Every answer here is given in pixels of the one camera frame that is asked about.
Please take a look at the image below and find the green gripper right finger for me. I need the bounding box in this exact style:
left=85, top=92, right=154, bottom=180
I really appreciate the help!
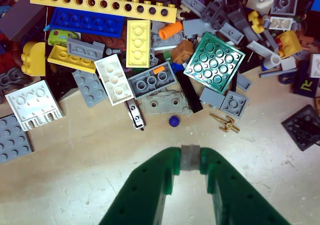
left=190, top=144, right=291, bottom=225

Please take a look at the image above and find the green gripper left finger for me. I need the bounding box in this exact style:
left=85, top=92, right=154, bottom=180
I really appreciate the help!
left=98, top=144, right=191, bottom=225

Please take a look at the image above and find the black square Lego plate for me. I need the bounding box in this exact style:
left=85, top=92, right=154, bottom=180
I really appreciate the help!
left=281, top=104, right=320, bottom=152

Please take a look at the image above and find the gold Lego weapon piece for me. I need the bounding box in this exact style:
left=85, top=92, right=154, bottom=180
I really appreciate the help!
left=209, top=112, right=241, bottom=133

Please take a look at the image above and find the blue round Lego stud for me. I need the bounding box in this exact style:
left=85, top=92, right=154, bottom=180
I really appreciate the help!
left=168, top=115, right=181, bottom=127

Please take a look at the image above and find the black chrome narrow Lego piece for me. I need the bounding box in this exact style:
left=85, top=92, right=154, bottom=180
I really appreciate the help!
left=124, top=99, right=146, bottom=131

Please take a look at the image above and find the sand grey flat Lego piece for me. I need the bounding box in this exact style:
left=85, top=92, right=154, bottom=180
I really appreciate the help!
left=141, top=88, right=193, bottom=116

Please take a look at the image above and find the grey small square Lego plate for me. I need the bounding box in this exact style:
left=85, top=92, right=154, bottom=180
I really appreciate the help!
left=219, top=89, right=249, bottom=120

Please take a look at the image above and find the grey smooth Lego tile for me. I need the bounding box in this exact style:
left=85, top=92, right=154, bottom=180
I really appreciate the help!
left=199, top=86, right=225, bottom=109

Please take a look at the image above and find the black long Lego tile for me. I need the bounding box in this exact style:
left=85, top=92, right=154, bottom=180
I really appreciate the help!
left=175, top=69, right=204, bottom=114

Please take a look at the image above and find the grey Lego brick orange mark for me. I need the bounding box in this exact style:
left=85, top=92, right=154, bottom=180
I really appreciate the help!
left=127, top=61, right=178, bottom=100

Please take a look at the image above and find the grey small Lego panel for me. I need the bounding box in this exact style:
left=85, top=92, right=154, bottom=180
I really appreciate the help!
left=236, top=73, right=252, bottom=91

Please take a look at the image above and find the white narrow Lego plate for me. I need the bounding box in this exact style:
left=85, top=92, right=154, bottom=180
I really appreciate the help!
left=94, top=53, right=135, bottom=107

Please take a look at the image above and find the grey studded Lego plate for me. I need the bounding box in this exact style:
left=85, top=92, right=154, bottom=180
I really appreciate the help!
left=71, top=69, right=108, bottom=108

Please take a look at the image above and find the grey Lego bar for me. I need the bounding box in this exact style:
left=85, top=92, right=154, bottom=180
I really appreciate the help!
left=259, top=68, right=298, bottom=79

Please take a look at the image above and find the navy Lego tile lime letter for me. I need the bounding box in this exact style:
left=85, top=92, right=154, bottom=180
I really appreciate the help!
left=293, top=59, right=320, bottom=98

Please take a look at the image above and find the green square Lego plate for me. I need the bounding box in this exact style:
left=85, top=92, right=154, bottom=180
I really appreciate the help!
left=183, top=31, right=246, bottom=95

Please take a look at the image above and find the white Lego plate with clips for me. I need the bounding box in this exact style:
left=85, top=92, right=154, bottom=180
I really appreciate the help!
left=4, top=79, right=65, bottom=132

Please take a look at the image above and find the white small Lego brick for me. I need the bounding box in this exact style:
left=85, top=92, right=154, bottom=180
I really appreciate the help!
left=279, top=57, right=297, bottom=71

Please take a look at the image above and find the grey large Lego plate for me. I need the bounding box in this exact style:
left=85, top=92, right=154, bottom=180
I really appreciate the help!
left=0, top=113, right=35, bottom=166

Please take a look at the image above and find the tan brown Lego piece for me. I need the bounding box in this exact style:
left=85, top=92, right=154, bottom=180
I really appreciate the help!
left=171, top=39, right=195, bottom=65

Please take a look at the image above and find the grey Lego tube piece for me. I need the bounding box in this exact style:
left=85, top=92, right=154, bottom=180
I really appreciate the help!
left=246, top=40, right=281, bottom=71

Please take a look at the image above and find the pale yellow Lego plate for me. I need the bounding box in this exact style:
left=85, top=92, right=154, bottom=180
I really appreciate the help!
left=125, top=19, right=152, bottom=69

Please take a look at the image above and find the orange Lego cylinder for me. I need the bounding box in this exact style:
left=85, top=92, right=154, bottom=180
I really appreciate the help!
left=158, top=21, right=184, bottom=40

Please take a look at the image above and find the yellow rounded Lego brick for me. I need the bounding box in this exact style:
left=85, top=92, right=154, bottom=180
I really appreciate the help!
left=20, top=41, right=47, bottom=77

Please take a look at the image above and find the yellow Lego clip piece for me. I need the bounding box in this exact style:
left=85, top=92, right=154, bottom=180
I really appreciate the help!
left=248, top=9, right=266, bottom=34

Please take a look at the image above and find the lime green Lego tile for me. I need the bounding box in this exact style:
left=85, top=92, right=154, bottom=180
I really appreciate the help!
left=47, top=29, right=82, bottom=47

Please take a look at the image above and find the blue Lego plate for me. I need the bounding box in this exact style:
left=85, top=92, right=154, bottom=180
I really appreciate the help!
left=49, top=7, right=125, bottom=38

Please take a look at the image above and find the grey square Lego brick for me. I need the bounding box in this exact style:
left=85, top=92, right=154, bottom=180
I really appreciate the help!
left=269, top=0, right=300, bottom=16

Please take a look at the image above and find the dark blue Technic connector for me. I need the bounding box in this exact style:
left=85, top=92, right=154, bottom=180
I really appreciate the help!
left=279, top=72, right=298, bottom=85

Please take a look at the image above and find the grey Lego bracket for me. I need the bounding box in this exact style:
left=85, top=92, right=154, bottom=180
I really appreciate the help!
left=66, top=37, right=106, bottom=61

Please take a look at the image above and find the dark grey Lego chain link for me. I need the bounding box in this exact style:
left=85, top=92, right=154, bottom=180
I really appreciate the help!
left=0, top=67, right=25, bottom=88

